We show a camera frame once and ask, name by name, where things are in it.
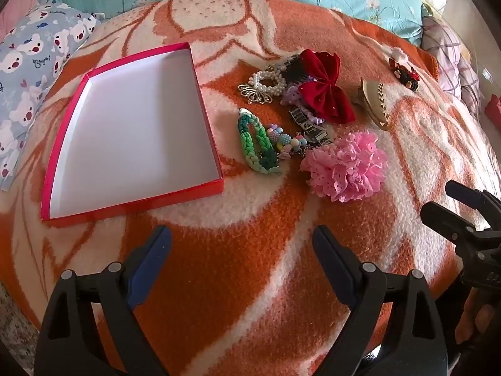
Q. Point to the pink quilt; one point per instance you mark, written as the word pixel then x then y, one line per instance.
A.
pixel 23 0

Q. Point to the beige claw hair clip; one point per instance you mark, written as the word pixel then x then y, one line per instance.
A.
pixel 373 102

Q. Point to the green braided hair clip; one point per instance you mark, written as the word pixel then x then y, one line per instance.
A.
pixel 244 137

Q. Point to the silver butterfly hair clip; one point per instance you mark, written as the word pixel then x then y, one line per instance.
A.
pixel 254 93

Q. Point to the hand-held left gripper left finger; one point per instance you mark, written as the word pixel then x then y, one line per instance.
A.
pixel 152 260

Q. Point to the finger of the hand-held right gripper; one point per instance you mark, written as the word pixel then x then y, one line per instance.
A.
pixel 446 219
pixel 456 190

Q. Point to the person's right hand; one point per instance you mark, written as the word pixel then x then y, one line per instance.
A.
pixel 487 317

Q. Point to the black hair comb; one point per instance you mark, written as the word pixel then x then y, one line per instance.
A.
pixel 291 71

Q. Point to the orange and cream blanket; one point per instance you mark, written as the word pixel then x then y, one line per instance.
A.
pixel 242 243

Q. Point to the plaid pillow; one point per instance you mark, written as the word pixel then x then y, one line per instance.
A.
pixel 450 55

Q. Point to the pink lace flower scrunchie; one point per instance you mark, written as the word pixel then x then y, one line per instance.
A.
pixel 344 168

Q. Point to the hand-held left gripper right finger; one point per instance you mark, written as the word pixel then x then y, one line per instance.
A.
pixel 332 262

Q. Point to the red velvet hair bow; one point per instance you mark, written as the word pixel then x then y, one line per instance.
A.
pixel 325 86

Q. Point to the blue bear print pillow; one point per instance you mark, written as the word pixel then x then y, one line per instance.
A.
pixel 27 66

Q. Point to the red shallow cardboard box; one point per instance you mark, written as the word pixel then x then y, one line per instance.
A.
pixel 129 125

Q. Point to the dark patterned hair clip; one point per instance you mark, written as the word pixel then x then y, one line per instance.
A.
pixel 309 127

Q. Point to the purple flower scrunchie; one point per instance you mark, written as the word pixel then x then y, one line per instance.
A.
pixel 291 94

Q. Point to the small red black hair clip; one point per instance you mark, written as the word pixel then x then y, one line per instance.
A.
pixel 407 76

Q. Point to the grey floral bedsheet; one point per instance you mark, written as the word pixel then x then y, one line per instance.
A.
pixel 15 329

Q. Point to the red object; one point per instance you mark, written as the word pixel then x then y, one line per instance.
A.
pixel 495 111

